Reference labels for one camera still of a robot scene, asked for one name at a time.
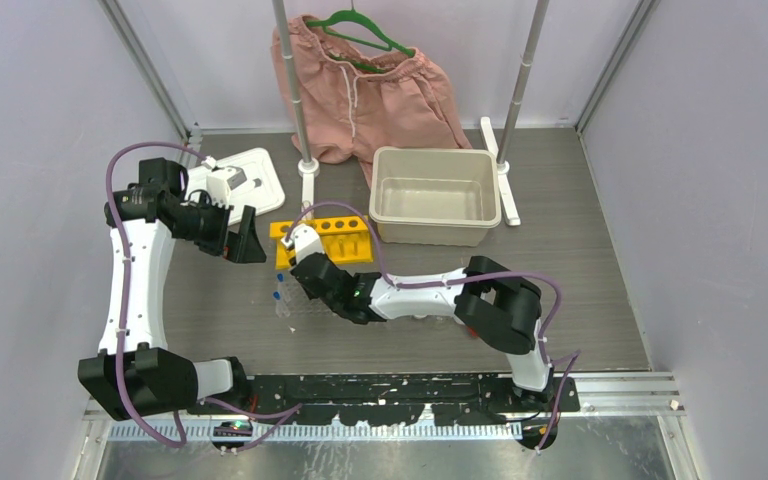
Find white plastic lid tray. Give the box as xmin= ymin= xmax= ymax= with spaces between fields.
xmin=186 ymin=148 xmax=285 ymax=225

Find right metal rack pole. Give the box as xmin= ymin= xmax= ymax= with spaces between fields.
xmin=479 ymin=0 xmax=550 ymax=227

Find beige plastic bin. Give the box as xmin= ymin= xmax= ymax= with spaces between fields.
xmin=369 ymin=147 xmax=502 ymax=247

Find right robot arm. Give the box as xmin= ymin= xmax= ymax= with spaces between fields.
xmin=290 ymin=253 xmax=562 ymax=411

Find left metal rack pole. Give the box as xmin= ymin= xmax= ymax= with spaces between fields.
xmin=271 ymin=0 xmax=320 ymax=210

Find large clear glass test tube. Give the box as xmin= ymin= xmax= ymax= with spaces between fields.
xmin=300 ymin=201 xmax=313 ymax=221

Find green clothes hanger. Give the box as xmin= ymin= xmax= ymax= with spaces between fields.
xmin=301 ymin=7 xmax=424 ymax=79

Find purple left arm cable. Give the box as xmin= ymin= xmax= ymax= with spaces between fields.
xmin=104 ymin=140 xmax=303 ymax=455

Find clear acrylic tube rack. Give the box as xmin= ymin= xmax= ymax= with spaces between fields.
xmin=286 ymin=278 xmax=336 ymax=318

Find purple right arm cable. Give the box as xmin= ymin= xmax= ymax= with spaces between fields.
xmin=281 ymin=200 xmax=582 ymax=455

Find metal rack pole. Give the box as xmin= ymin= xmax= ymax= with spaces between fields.
xmin=271 ymin=0 xmax=320 ymax=210
xmin=479 ymin=0 xmax=550 ymax=227

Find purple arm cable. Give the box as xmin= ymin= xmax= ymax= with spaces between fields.
xmin=104 ymin=140 xmax=303 ymax=455
xmin=281 ymin=200 xmax=582 ymax=455

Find white slotted cable duct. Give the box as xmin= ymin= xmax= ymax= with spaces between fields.
xmin=106 ymin=421 xmax=524 ymax=444

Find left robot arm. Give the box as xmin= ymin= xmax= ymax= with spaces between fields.
xmin=78 ymin=158 xmax=267 ymax=421

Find yellow plastic test tube rack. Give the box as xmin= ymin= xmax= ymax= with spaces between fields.
xmin=269 ymin=216 xmax=374 ymax=270

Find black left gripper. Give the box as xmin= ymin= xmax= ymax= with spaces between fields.
xmin=172 ymin=192 xmax=265 ymax=263

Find pink fabric shorts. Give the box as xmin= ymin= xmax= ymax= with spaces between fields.
xmin=287 ymin=15 xmax=471 ymax=179

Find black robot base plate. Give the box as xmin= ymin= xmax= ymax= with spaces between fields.
xmin=214 ymin=373 xmax=580 ymax=427

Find blue-capped small test tube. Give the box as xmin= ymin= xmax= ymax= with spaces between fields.
xmin=273 ymin=291 xmax=291 ymax=318

